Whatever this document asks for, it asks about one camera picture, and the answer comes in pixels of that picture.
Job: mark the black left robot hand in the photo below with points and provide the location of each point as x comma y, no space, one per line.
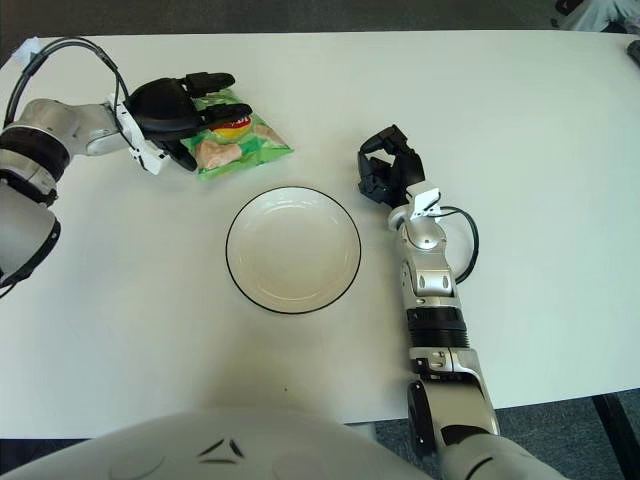
160,107

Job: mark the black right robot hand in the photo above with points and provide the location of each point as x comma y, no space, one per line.
407,167

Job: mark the green potato chips bag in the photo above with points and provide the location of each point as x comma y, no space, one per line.
235,150

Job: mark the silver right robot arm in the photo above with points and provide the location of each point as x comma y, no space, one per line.
430,280

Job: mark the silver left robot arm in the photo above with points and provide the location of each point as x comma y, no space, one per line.
45,120

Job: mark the white plate with black rim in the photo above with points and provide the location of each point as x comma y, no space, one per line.
292,250

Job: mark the office chair in background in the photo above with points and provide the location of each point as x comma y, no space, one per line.
600,12

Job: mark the dark grey chair part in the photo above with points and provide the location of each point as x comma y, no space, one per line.
634,51

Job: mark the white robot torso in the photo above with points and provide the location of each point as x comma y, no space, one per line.
225,445

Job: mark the dark table leg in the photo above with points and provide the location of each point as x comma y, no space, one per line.
617,435

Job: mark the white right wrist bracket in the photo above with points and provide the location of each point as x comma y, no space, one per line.
425,200

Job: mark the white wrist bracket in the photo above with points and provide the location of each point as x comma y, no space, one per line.
145,152
425,200

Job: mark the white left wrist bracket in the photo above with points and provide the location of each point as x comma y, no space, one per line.
145,152

